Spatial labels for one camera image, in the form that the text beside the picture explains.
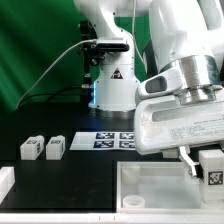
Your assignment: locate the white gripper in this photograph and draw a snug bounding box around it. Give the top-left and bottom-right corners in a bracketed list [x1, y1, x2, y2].
[134, 94, 224, 178]

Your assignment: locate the white square tabletop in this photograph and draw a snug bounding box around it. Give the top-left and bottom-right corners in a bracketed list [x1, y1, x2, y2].
[116, 162, 224, 214]

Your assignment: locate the black cable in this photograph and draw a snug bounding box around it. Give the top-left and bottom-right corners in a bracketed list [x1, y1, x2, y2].
[18, 85, 84, 108]

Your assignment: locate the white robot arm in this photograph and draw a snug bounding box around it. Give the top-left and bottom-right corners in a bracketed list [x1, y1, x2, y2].
[73, 0, 224, 176]

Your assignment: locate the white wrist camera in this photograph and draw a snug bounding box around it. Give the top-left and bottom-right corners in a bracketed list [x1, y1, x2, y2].
[136, 68, 183, 100]

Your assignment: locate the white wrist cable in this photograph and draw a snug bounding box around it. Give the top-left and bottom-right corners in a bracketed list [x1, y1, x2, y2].
[131, 0, 148, 68]

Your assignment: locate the white obstacle bar left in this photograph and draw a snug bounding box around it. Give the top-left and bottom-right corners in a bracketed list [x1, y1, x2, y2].
[0, 167, 15, 204]

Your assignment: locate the white sheet with markers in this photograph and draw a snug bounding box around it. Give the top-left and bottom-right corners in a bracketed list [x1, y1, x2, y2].
[70, 132, 135, 150]

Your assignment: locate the white camera cable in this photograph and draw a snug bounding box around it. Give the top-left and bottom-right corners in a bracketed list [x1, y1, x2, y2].
[14, 38, 98, 111]

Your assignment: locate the black camera on stand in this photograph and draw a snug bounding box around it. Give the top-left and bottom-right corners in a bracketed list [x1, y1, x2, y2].
[78, 20, 130, 102]

